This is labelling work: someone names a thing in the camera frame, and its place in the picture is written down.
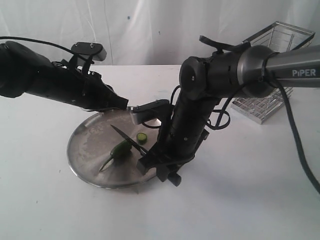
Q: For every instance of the black handled kitchen knife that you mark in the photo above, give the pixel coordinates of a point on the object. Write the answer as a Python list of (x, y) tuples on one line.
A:
[(141, 149)]

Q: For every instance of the round steel plate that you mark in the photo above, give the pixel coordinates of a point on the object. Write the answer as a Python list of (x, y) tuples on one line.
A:
[(90, 145)]

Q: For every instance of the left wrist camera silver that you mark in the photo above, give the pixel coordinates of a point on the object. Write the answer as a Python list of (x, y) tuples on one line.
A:
[(96, 50)]

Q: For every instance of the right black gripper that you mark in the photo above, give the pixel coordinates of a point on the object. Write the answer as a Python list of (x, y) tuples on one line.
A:
[(178, 139)]

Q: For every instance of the green jalapeno pepper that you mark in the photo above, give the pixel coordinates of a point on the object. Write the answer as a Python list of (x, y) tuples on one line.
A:
[(119, 151)]

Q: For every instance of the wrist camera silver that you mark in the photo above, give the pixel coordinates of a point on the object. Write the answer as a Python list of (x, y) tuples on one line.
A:
[(153, 110), (96, 50)]

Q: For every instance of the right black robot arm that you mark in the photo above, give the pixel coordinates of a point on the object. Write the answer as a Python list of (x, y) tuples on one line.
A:
[(242, 71)]

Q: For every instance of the wire metal utensil holder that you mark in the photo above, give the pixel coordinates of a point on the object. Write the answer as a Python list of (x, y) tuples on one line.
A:
[(279, 37)]

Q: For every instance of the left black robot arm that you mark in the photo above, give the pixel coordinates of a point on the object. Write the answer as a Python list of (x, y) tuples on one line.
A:
[(22, 70)]

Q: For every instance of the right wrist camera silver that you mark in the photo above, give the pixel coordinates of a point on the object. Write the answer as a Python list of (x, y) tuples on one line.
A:
[(153, 110)]

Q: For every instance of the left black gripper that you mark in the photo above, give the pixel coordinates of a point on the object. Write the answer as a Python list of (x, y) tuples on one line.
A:
[(75, 84)]

